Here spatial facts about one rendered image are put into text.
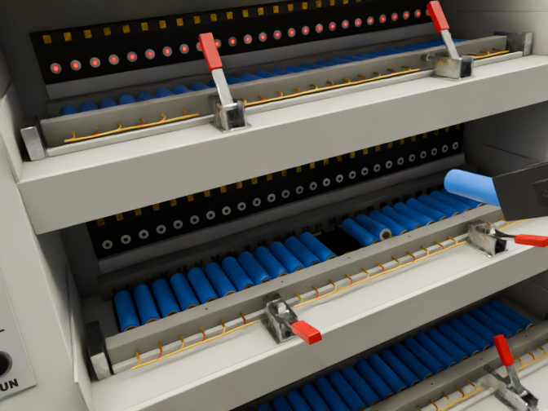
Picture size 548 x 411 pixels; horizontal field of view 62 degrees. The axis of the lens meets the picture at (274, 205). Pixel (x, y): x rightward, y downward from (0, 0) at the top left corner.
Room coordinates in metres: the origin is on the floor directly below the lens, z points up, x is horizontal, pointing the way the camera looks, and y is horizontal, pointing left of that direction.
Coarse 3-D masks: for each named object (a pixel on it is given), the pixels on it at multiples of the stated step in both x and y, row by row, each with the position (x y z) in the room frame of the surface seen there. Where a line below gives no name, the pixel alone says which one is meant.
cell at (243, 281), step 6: (228, 258) 0.52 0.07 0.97; (222, 264) 0.52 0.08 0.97; (228, 264) 0.51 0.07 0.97; (234, 264) 0.51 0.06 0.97; (228, 270) 0.50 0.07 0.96; (234, 270) 0.50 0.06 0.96; (240, 270) 0.50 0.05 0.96; (228, 276) 0.50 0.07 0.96; (234, 276) 0.49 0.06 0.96; (240, 276) 0.48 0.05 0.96; (246, 276) 0.48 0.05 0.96; (234, 282) 0.49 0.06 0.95; (240, 282) 0.48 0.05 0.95; (246, 282) 0.47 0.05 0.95; (252, 282) 0.48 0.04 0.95; (240, 288) 0.47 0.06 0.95
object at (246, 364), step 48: (480, 144) 0.70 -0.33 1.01; (336, 192) 0.62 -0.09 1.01; (192, 240) 0.55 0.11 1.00; (384, 288) 0.47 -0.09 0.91; (432, 288) 0.46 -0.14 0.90; (480, 288) 0.49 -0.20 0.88; (96, 336) 0.41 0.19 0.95; (240, 336) 0.42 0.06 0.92; (336, 336) 0.42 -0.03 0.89; (384, 336) 0.45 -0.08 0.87; (96, 384) 0.39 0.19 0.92; (144, 384) 0.38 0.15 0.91; (192, 384) 0.37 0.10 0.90; (240, 384) 0.39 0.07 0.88
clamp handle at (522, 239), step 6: (492, 228) 0.50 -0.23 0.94; (492, 234) 0.50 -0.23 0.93; (498, 234) 0.50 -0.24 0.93; (504, 234) 0.49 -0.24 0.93; (522, 234) 0.47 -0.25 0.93; (510, 240) 0.48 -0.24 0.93; (516, 240) 0.47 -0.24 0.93; (522, 240) 0.46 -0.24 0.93; (528, 240) 0.45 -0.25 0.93; (534, 240) 0.45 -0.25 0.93; (540, 240) 0.44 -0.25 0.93; (546, 240) 0.44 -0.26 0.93; (540, 246) 0.44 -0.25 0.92
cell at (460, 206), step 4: (432, 192) 0.63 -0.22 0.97; (436, 192) 0.62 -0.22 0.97; (440, 192) 0.62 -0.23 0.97; (432, 196) 0.62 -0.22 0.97; (436, 196) 0.62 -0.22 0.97; (440, 196) 0.61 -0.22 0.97; (444, 196) 0.61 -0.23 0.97; (448, 196) 0.61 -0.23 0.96; (440, 200) 0.61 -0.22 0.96; (444, 200) 0.60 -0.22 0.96; (448, 200) 0.60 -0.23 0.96; (452, 200) 0.60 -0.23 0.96; (456, 200) 0.60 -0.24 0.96; (448, 204) 0.60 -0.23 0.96; (452, 204) 0.59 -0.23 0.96; (456, 204) 0.59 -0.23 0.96; (460, 204) 0.58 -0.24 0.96; (464, 204) 0.58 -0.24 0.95; (456, 208) 0.58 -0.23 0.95; (460, 208) 0.58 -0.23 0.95; (464, 208) 0.57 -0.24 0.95; (468, 208) 0.58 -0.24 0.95; (460, 212) 0.58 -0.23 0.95
